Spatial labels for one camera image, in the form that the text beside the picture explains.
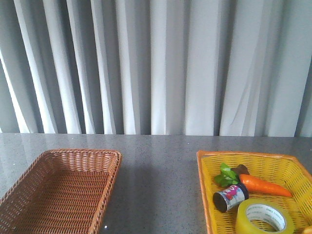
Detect small labelled jar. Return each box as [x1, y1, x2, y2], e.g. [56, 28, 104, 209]
[213, 183, 249, 213]

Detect yellow packing tape roll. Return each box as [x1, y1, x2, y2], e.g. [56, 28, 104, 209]
[235, 198, 295, 234]

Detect orange object at corner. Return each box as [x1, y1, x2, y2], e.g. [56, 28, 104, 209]
[301, 226, 312, 234]

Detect yellow plastic woven basket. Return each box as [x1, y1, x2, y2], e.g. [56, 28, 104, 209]
[197, 150, 312, 234]

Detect grey pleated curtain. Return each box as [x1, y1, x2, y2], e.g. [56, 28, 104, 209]
[0, 0, 312, 137]

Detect brown wicker basket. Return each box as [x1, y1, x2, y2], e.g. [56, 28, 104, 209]
[0, 149, 122, 234]

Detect orange toy carrot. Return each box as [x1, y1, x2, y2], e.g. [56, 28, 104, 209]
[214, 163, 292, 197]

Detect brown toy figurine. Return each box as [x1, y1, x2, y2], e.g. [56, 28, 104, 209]
[231, 164, 250, 176]

